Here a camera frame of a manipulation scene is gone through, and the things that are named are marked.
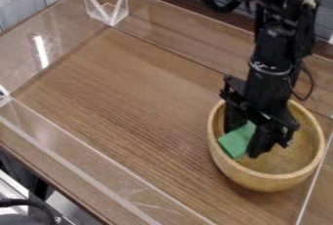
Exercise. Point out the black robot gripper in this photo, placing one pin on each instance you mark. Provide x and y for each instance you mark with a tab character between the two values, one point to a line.
259	100

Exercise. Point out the green rectangular block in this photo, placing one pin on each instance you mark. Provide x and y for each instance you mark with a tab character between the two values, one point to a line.
236	140

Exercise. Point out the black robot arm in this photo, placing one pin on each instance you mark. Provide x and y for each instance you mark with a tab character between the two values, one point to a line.
284	30

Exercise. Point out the brown wooden bowl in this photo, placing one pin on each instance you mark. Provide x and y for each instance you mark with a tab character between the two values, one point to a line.
284	167

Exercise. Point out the clear acrylic tray wall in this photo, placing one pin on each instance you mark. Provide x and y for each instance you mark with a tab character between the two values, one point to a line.
117	195

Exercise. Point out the clear acrylic corner bracket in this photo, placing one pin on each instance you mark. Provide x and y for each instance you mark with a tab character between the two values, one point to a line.
108	13

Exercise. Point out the black metal table bracket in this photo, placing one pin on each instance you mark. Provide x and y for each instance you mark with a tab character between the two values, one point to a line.
60	209

